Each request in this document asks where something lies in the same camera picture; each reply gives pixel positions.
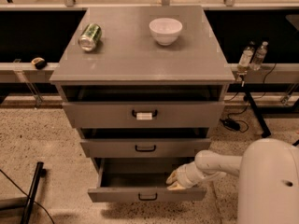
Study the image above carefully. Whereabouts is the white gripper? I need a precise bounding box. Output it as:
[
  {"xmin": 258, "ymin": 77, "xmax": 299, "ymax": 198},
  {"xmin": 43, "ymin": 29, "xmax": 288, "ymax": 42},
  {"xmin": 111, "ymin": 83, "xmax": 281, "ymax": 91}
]
[{"xmin": 166, "ymin": 161, "xmax": 206, "ymax": 190}]

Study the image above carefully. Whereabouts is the grey bottom drawer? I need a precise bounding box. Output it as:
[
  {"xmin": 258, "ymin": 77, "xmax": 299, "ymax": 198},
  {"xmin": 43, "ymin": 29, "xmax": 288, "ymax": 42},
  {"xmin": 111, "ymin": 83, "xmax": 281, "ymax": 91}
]
[{"xmin": 88, "ymin": 158, "xmax": 206, "ymax": 203}]

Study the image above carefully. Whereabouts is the grey drawer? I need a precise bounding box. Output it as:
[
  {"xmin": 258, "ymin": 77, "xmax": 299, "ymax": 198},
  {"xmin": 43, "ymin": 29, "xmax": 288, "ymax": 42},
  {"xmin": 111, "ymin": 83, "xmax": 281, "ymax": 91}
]
[
  {"xmin": 63, "ymin": 102, "xmax": 224, "ymax": 128},
  {"xmin": 80, "ymin": 138, "xmax": 211, "ymax": 158},
  {"xmin": 88, "ymin": 158, "xmax": 206, "ymax": 203}
]

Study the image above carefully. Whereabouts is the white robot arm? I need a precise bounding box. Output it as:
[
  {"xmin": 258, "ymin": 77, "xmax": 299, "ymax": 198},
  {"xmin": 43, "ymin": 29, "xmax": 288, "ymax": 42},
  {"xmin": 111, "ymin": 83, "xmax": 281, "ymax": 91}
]
[{"xmin": 166, "ymin": 138, "xmax": 299, "ymax": 224}]

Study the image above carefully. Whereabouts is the grey top drawer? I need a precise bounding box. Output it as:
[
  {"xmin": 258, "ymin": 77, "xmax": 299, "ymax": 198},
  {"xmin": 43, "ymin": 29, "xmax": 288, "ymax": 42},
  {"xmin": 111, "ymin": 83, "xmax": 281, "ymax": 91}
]
[{"xmin": 63, "ymin": 102, "xmax": 224, "ymax": 128}]

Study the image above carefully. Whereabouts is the grey middle drawer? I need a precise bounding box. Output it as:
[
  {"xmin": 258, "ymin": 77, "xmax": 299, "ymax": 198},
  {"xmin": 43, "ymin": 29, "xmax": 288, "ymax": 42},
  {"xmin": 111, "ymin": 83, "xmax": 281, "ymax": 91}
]
[{"xmin": 80, "ymin": 138, "xmax": 211, "ymax": 158}]

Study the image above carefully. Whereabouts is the grey drawer cabinet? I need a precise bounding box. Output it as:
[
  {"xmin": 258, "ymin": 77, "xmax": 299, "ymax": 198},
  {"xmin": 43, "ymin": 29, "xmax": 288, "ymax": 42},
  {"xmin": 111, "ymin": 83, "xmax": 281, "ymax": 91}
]
[{"xmin": 49, "ymin": 5, "xmax": 235, "ymax": 203}]

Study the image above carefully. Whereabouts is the black stand leg right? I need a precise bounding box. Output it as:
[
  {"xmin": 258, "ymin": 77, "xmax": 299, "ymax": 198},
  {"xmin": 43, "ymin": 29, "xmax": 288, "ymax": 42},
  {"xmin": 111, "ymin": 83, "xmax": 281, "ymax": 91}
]
[{"xmin": 242, "ymin": 84, "xmax": 271, "ymax": 138}]

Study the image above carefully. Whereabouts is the black tripod leg left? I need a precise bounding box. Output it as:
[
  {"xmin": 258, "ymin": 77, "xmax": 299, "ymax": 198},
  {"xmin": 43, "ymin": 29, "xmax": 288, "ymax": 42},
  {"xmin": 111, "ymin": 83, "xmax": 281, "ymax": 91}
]
[{"xmin": 21, "ymin": 161, "xmax": 46, "ymax": 224}]

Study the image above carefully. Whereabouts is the left clear plastic bottle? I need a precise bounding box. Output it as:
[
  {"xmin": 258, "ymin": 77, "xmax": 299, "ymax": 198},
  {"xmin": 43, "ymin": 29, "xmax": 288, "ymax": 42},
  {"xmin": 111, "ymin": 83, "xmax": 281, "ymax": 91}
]
[{"xmin": 237, "ymin": 41, "xmax": 255, "ymax": 73}]

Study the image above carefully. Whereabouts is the clear plastic bottle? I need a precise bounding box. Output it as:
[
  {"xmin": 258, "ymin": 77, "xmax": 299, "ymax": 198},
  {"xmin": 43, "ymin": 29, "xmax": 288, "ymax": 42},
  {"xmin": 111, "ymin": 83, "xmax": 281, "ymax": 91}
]
[
  {"xmin": 249, "ymin": 41, "xmax": 268, "ymax": 71},
  {"xmin": 237, "ymin": 41, "xmax": 255, "ymax": 73}
]

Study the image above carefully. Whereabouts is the white ceramic bowl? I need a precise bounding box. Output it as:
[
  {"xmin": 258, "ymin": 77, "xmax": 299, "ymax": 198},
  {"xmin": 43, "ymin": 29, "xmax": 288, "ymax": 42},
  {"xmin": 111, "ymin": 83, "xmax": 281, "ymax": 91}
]
[{"xmin": 149, "ymin": 18, "xmax": 183, "ymax": 46}]

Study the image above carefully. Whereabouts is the right clear plastic bottle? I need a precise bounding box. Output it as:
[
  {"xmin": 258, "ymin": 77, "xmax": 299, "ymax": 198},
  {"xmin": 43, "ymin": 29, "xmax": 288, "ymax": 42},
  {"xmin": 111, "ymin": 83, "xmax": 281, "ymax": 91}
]
[{"xmin": 249, "ymin": 41, "xmax": 268, "ymax": 71}]

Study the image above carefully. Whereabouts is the green soda can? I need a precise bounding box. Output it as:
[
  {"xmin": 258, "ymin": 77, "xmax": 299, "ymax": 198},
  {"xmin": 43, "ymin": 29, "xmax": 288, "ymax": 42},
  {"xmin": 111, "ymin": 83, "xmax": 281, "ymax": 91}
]
[{"xmin": 78, "ymin": 23, "xmax": 102, "ymax": 52}]

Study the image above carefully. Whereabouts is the black yellow tape measure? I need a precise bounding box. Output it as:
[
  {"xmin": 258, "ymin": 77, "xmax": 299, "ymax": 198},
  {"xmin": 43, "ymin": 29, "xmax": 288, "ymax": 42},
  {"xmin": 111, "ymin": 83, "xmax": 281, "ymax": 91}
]
[{"xmin": 31, "ymin": 57, "xmax": 48, "ymax": 70}]

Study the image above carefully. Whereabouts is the black power adapter with cable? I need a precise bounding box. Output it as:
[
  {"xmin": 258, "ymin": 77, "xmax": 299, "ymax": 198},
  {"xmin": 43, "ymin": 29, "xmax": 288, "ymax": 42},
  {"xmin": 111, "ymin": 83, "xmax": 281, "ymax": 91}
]
[{"xmin": 220, "ymin": 105, "xmax": 249, "ymax": 133}]

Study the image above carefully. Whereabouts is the grey metal rail shelf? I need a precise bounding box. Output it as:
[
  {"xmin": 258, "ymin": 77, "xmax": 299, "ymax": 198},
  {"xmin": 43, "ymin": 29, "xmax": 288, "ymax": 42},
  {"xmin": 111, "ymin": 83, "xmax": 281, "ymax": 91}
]
[{"xmin": 0, "ymin": 63, "xmax": 59, "ymax": 83}]

